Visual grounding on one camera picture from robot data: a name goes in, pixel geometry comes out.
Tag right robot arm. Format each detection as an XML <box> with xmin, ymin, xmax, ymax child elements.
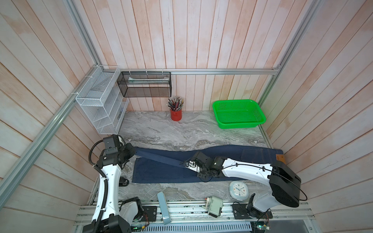
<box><xmin>180</xmin><ymin>151</ymin><xmax>307</xmax><ymax>219</ymax></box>

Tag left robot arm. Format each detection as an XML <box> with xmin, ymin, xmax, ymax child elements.
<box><xmin>83</xmin><ymin>135</ymin><xmax>144</xmax><ymax>233</ymax></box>

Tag coloured pencils bunch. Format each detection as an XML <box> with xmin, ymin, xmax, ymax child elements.
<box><xmin>167</xmin><ymin>96</ymin><xmax>184</xmax><ymax>112</ymax></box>

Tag black mesh wall basket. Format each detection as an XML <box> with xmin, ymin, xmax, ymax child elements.
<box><xmin>117</xmin><ymin>71</ymin><xmax>172</xmax><ymax>98</ymax></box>

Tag aluminium frame rail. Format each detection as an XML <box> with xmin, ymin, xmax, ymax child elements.
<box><xmin>119</xmin><ymin>68</ymin><xmax>279</xmax><ymax>75</ymax></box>

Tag red pencil cup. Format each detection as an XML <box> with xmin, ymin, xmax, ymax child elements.
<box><xmin>170</xmin><ymin>110</ymin><xmax>182</xmax><ymax>121</ymax></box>

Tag dark blue denim trousers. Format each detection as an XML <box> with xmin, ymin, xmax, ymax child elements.
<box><xmin>132</xmin><ymin>145</ymin><xmax>284</xmax><ymax>183</ymax></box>

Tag grey white small device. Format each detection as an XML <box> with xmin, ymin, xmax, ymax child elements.
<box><xmin>205</xmin><ymin>196</ymin><xmax>223</xmax><ymax>218</ymax></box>

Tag white alarm clock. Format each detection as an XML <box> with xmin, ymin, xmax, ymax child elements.
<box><xmin>229</xmin><ymin>181</ymin><xmax>249</xmax><ymax>201</ymax></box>

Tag green plastic basket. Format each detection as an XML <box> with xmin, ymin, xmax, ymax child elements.
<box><xmin>212</xmin><ymin>100</ymin><xmax>266</xmax><ymax>129</ymax></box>

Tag light blue flat block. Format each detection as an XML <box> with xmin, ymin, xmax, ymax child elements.
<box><xmin>157</xmin><ymin>192</ymin><xmax>172</xmax><ymax>225</ymax></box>

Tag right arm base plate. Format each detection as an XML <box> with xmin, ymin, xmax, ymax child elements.
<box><xmin>231</xmin><ymin>202</ymin><xmax>273</xmax><ymax>219</ymax></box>

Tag white wire mesh shelf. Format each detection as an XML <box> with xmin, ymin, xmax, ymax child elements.
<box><xmin>76</xmin><ymin>65</ymin><xmax>129</xmax><ymax>135</ymax></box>

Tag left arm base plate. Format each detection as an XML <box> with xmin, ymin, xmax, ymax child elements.
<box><xmin>140</xmin><ymin>206</ymin><xmax>157</xmax><ymax>222</ymax></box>

